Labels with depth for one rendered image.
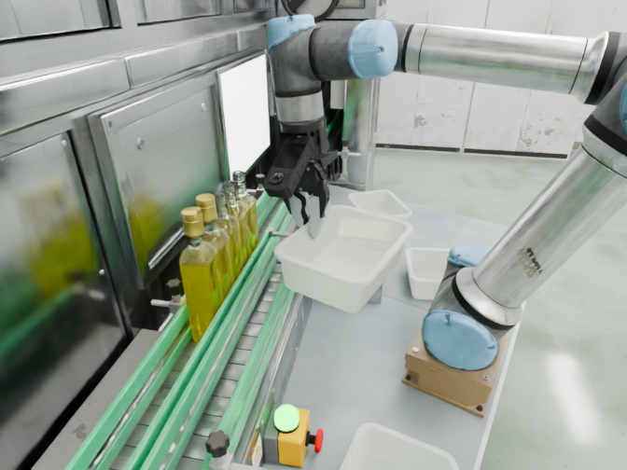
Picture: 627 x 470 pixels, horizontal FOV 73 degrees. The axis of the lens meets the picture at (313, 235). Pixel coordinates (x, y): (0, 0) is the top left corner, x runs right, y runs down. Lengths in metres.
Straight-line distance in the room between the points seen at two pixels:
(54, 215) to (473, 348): 0.67
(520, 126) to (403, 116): 1.14
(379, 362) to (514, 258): 0.48
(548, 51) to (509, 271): 0.31
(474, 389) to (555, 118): 4.11
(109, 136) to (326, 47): 0.37
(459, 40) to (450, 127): 3.97
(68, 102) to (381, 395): 0.78
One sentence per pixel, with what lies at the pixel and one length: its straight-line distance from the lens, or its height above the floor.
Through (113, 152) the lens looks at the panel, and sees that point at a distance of 0.78.
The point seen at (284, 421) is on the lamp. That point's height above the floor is 0.85.
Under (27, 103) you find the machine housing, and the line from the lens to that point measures 0.67.
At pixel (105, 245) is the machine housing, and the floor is 1.10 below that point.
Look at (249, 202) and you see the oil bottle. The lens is 0.96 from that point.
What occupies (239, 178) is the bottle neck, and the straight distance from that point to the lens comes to 0.95.
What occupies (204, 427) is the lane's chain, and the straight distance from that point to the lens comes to 0.77.
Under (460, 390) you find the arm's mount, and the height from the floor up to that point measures 0.80.
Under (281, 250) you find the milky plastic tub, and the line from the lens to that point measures 0.70.
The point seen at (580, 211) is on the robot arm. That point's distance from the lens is 0.62.
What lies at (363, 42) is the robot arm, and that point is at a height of 1.43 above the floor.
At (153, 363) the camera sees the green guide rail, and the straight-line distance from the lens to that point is 0.79.
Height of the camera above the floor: 1.49
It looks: 30 degrees down
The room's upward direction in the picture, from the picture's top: straight up
